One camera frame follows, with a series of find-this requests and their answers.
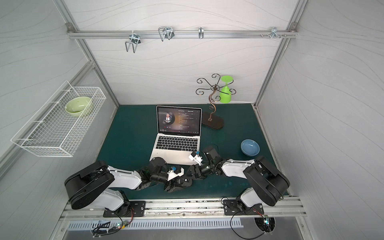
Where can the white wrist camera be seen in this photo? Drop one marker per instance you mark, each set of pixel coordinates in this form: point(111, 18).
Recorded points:
point(175, 172)
point(196, 158)

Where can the green plastic goblet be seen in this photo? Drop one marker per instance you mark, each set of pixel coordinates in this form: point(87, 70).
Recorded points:
point(225, 92)

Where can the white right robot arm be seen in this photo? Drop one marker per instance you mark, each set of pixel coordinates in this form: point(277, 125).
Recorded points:
point(267, 183)

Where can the aluminium top rail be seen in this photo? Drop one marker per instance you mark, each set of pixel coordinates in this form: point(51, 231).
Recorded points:
point(150, 35)

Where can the aluminium frame post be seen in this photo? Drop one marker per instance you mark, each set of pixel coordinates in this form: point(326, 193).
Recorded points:
point(292, 26)
point(73, 27)

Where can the metal hook right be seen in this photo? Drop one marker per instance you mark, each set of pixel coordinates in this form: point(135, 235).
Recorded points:
point(274, 34)

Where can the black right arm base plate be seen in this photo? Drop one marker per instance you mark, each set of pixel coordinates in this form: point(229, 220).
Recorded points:
point(234, 207)

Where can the metal double hook left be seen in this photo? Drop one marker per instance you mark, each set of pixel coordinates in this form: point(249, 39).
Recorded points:
point(133, 42)

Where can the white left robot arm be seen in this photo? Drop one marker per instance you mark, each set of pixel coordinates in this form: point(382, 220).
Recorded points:
point(101, 185)

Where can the silver laptop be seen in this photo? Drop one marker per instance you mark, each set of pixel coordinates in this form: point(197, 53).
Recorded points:
point(178, 134)

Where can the brown copper cup holder stand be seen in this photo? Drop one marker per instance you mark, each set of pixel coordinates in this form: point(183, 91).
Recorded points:
point(209, 119)

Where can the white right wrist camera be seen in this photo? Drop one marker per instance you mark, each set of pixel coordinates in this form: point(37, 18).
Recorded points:
point(196, 158)

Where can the blue bowl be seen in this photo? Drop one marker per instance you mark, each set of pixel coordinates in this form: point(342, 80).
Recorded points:
point(250, 148)

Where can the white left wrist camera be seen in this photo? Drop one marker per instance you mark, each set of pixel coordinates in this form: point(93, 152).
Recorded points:
point(175, 172)

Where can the white wire basket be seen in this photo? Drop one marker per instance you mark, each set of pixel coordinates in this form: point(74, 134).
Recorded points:
point(51, 132)

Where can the aluminium frame post right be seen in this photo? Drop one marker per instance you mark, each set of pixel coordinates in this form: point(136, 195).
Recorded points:
point(292, 26)

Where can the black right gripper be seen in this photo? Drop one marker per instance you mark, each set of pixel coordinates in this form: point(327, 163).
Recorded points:
point(197, 167)

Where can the metal double hook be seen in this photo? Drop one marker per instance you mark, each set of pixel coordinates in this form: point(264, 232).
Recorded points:
point(133, 42)
point(166, 33)

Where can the aluminium frame post left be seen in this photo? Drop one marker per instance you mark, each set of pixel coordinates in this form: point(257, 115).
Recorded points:
point(73, 27)

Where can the white slotted cable duct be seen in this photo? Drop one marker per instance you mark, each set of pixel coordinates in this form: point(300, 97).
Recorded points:
point(158, 224)

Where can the metal double hook middle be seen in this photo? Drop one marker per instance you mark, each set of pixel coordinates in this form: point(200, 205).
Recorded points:
point(166, 33)

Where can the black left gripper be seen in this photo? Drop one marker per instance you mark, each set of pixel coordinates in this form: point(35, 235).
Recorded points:
point(179, 182)

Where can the metal single hook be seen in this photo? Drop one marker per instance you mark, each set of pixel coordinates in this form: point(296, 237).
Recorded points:
point(201, 32)

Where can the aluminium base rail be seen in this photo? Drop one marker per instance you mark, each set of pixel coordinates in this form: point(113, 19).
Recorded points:
point(188, 209)

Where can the green ceramic bowl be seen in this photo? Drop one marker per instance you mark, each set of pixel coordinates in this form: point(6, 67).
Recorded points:
point(79, 107)

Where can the green table mat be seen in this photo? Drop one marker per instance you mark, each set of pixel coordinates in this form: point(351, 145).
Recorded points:
point(131, 139)

